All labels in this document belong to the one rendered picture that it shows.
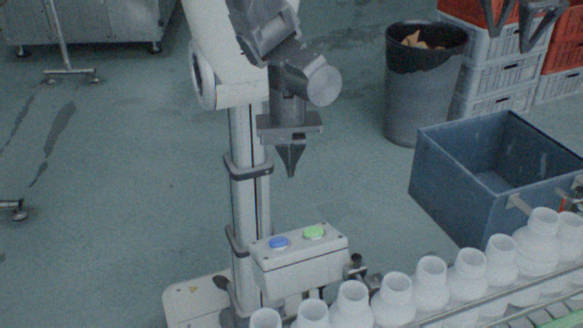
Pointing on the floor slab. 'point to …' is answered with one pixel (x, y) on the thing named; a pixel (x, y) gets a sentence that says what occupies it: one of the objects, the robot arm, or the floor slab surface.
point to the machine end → (85, 22)
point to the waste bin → (420, 76)
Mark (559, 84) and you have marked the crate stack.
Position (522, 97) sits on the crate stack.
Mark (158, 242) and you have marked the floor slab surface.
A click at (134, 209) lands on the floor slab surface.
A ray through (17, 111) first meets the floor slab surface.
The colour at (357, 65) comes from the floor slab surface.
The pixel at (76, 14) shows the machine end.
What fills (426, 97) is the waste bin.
